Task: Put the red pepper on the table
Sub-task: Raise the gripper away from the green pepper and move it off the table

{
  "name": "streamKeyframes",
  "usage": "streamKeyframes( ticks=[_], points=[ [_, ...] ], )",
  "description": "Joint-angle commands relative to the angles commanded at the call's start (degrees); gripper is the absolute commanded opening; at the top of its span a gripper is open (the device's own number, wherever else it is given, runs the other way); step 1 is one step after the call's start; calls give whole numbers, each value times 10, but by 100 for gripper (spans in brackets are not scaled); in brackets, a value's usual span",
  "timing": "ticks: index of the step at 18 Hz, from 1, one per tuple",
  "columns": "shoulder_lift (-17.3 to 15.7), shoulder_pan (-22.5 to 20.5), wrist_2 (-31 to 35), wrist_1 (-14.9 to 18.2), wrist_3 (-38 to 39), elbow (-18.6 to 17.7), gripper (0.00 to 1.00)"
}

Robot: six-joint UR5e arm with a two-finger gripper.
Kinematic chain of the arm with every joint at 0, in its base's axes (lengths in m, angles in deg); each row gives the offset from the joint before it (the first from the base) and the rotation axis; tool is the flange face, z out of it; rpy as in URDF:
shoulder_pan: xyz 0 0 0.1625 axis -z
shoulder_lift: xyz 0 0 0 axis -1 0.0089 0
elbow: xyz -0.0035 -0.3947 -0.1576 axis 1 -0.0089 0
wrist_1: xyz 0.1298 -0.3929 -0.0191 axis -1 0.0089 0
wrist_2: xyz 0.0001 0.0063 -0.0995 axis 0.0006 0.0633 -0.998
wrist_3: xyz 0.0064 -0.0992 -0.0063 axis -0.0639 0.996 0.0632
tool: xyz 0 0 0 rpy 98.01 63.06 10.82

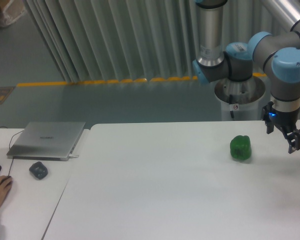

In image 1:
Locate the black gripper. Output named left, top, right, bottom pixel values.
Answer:
left=261, top=101, right=300, bottom=154

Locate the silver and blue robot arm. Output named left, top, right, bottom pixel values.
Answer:
left=192, top=0, right=300, bottom=153

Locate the green bell pepper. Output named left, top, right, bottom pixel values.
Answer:
left=230, top=135, right=252, bottom=162

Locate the pale green pleated curtain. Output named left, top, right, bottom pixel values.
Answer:
left=24, top=0, right=300, bottom=83

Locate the silver closed laptop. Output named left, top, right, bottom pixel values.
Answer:
left=6, top=121, right=86, bottom=161

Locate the black round controller puck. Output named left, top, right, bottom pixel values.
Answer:
left=29, top=161, right=49, bottom=180

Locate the plastic wrapped cardboard box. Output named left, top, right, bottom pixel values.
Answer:
left=0, top=0, right=26, bottom=29

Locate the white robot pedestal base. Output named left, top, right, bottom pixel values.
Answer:
left=214, top=76, right=266, bottom=121

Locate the black mouse cable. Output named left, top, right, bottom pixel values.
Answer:
left=7, top=132, right=23, bottom=177

